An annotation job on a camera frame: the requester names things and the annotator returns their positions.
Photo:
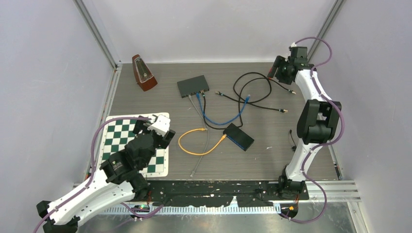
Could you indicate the green white chessboard mat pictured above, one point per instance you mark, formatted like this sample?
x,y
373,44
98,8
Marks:
x,y
117,134

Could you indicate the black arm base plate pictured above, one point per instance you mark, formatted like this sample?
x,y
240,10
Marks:
x,y
185,193

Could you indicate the black blue network switch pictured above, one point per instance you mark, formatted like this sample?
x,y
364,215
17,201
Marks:
x,y
238,137

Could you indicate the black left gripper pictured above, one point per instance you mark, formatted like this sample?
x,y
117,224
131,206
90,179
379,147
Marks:
x,y
164,141

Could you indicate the dark grey network switch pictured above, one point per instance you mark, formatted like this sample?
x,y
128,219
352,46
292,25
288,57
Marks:
x,y
192,86

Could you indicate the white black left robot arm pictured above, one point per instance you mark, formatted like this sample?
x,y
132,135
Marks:
x,y
133,149

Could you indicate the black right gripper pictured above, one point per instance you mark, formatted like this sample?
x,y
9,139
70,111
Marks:
x,y
278,63

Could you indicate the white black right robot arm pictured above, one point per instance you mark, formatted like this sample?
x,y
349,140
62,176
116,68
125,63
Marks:
x,y
317,123

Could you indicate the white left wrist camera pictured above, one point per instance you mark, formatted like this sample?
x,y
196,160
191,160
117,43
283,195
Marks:
x,y
160,124

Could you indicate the brown wooden metronome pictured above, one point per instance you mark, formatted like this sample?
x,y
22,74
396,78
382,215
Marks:
x,y
143,76

